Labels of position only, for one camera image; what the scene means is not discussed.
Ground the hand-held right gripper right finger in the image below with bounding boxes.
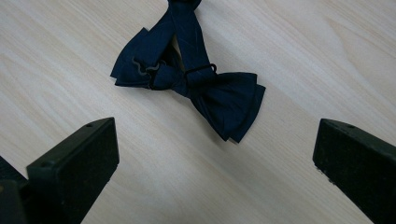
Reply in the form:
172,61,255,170
312,118,396,224

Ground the navy blue bow tie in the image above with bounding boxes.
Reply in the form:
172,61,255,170
109,0,266,144

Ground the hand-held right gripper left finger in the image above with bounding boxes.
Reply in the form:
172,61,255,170
25,117,120,224

